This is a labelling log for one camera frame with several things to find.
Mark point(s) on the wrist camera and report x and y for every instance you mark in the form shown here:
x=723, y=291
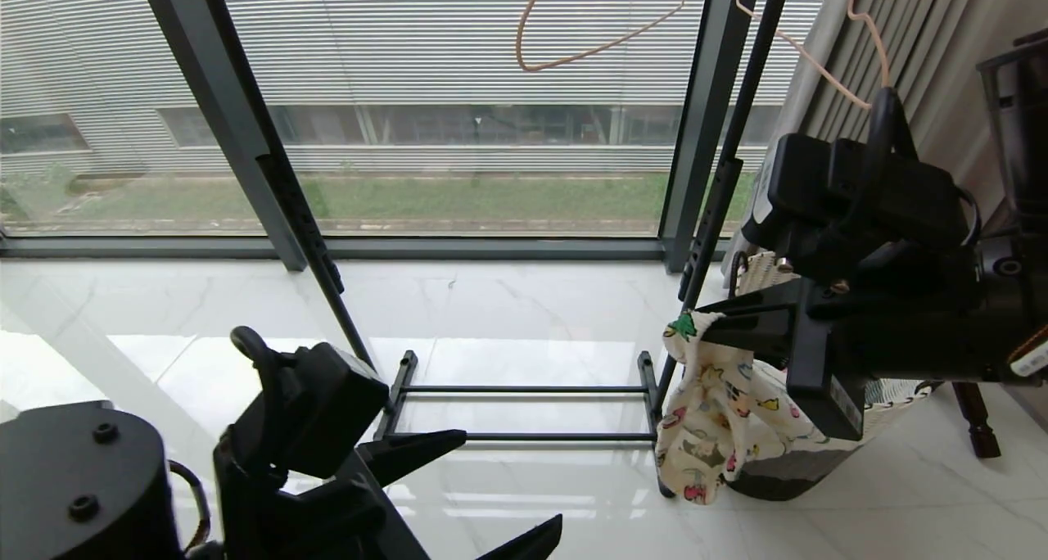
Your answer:
x=884, y=191
x=327, y=404

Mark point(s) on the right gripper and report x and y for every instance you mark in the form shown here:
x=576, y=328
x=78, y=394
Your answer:
x=827, y=363

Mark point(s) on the cream printed garment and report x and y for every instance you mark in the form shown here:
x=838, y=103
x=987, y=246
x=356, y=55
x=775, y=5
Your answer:
x=720, y=429

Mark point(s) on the pink clothes hanger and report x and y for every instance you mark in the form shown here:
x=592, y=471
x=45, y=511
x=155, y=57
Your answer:
x=532, y=70
x=819, y=66

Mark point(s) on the black clothes rack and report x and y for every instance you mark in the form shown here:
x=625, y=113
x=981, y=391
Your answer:
x=295, y=216

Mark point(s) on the window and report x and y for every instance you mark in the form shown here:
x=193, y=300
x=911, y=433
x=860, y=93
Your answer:
x=491, y=134

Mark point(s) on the white laundry basket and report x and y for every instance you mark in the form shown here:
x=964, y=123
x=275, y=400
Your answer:
x=802, y=474

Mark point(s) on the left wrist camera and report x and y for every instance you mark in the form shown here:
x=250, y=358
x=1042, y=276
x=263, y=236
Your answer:
x=327, y=404

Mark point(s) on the beige curtain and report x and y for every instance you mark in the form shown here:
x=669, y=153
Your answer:
x=941, y=36

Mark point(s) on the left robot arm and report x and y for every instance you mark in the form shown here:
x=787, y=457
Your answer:
x=74, y=478

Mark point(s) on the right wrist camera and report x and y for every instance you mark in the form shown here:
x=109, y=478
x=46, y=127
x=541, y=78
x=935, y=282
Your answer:
x=884, y=191

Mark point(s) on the dark brown wooden coat stand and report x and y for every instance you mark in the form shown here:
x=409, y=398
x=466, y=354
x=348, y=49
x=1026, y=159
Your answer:
x=978, y=421

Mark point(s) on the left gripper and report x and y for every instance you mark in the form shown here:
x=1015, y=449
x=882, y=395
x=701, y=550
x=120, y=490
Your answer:
x=327, y=519

